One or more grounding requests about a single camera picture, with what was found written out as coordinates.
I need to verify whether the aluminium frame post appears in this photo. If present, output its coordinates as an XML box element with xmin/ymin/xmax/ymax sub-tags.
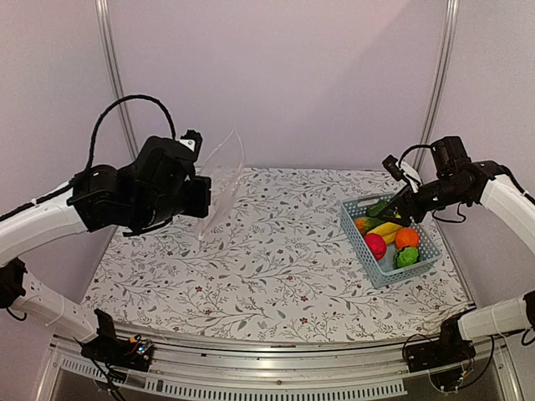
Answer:
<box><xmin>94</xmin><ymin>0</ymin><xmax>139</xmax><ymax>160</ymax></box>
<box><xmin>417</xmin><ymin>0</ymin><xmax>461</xmax><ymax>151</ymax></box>

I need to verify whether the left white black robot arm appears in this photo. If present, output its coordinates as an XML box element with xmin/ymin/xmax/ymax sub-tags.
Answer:
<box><xmin>1</xmin><ymin>130</ymin><xmax>211</xmax><ymax>363</ymax></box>

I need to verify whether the green toy watermelon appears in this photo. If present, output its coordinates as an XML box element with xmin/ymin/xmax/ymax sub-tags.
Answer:
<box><xmin>394</xmin><ymin>246</ymin><xmax>420</xmax><ymax>269</ymax></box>

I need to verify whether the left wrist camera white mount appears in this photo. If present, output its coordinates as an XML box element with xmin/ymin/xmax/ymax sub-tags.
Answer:
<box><xmin>178</xmin><ymin>129</ymin><xmax>202</xmax><ymax>153</ymax></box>

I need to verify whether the clear zip top bag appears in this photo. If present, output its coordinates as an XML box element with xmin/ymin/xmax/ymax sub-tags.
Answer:
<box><xmin>195</xmin><ymin>129</ymin><xmax>245</xmax><ymax>241</ymax></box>

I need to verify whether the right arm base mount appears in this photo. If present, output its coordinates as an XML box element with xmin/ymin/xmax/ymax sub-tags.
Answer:
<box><xmin>402</xmin><ymin>313</ymin><xmax>476</xmax><ymax>393</ymax></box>

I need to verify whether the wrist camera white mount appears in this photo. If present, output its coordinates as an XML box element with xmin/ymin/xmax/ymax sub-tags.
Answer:
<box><xmin>178</xmin><ymin>129</ymin><xmax>202</xmax><ymax>153</ymax></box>
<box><xmin>382</xmin><ymin>144</ymin><xmax>431</xmax><ymax>193</ymax></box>

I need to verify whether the green toy pepper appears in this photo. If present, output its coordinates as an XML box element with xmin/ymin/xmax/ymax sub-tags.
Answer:
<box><xmin>365</xmin><ymin>200</ymin><xmax>394</xmax><ymax>218</ymax></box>

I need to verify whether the light blue perforated basket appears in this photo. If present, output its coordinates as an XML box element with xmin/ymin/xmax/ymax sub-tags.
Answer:
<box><xmin>340</xmin><ymin>192</ymin><xmax>441</xmax><ymax>288</ymax></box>

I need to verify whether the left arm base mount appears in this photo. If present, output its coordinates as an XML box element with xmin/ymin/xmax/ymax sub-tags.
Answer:
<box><xmin>81</xmin><ymin>309</ymin><xmax>154</xmax><ymax>372</ymax></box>

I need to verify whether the right aluminium frame post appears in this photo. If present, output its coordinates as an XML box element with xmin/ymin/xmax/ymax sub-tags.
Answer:
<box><xmin>417</xmin><ymin>0</ymin><xmax>461</xmax><ymax>151</ymax></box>

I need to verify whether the floral patterned table mat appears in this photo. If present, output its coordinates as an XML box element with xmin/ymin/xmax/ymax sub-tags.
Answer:
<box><xmin>83</xmin><ymin>169</ymin><xmax>471</xmax><ymax>343</ymax></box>

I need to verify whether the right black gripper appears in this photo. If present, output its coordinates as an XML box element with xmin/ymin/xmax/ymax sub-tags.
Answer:
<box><xmin>378</xmin><ymin>175</ymin><xmax>470</xmax><ymax>226</ymax></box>

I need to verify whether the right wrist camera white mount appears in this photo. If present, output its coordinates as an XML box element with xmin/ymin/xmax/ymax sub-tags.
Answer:
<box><xmin>382</xmin><ymin>144</ymin><xmax>431</xmax><ymax>193</ymax></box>

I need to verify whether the left aluminium frame post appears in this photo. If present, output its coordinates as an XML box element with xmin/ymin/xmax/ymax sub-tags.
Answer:
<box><xmin>94</xmin><ymin>0</ymin><xmax>139</xmax><ymax>160</ymax></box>

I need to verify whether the red toy apple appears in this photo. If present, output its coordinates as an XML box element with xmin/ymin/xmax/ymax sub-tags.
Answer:
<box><xmin>364</xmin><ymin>233</ymin><xmax>388</xmax><ymax>261</ymax></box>

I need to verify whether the orange toy orange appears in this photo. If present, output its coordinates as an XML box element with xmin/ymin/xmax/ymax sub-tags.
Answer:
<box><xmin>395</xmin><ymin>227</ymin><xmax>420</xmax><ymax>249</ymax></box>

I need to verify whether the left black braided cable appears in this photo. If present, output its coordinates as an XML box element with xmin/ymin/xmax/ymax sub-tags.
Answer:
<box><xmin>85</xmin><ymin>94</ymin><xmax>176</xmax><ymax>172</ymax></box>

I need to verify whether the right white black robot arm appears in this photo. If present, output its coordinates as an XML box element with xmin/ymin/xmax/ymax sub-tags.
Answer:
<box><xmin>379</xmin><ymin>136</ymin><xmax>534</xmax><ymax>364</ymax></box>

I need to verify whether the yellow toy banana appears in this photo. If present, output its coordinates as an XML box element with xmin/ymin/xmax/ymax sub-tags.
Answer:
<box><xmin>368</xmin><ymin>222</ymin><xmax>403</xmax><ymax>245</ymax></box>

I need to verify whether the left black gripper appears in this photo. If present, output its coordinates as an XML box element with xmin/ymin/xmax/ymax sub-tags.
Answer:
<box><xmin>136</xmin><ymin>175</ymin><xmax>212</xmax><ymax>229</ymax></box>

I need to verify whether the orange green toy mango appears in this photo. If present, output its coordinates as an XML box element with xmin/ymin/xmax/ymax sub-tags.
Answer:
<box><xmin>354</xmin><ymin>216</ymin><xmax>384</xmax><ymax>236</ymax></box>

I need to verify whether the front aluminium rail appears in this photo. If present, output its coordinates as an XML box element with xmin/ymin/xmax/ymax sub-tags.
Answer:
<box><xmin>35</xmin><ymin>329</ymin><xmax>523</xmax><ymax>401</ymax></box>

